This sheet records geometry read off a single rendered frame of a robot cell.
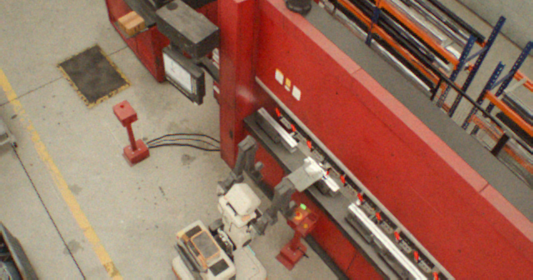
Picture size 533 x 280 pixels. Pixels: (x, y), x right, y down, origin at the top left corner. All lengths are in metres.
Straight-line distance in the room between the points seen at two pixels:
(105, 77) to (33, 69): 0.93
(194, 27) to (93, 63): 2.79
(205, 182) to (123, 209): 0.88
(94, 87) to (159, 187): 1.62
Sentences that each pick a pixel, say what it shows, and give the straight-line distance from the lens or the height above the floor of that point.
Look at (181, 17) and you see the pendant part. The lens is 4.08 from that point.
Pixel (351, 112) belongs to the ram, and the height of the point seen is 1.98.
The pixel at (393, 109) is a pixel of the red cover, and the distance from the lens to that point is 3.16.
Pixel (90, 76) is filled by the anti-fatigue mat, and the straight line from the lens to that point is 6.45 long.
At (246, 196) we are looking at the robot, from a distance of 3.72.
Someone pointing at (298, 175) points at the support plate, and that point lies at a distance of 4.30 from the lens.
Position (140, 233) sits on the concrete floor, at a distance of 5.19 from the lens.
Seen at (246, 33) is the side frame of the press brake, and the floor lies 1.96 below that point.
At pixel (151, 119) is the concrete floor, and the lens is 5.89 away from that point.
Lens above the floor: 4.66
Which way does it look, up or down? 54 degrees down
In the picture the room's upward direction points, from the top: 7 degrees clockwise
